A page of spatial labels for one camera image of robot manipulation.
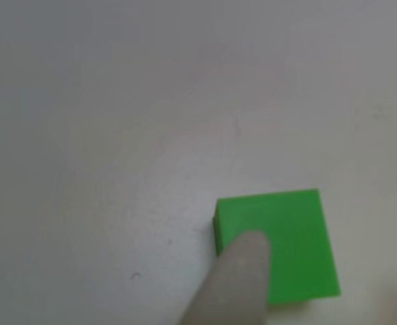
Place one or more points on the green cube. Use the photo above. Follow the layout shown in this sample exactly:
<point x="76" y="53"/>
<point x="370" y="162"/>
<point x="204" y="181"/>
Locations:
<point x="296" y="237"/>

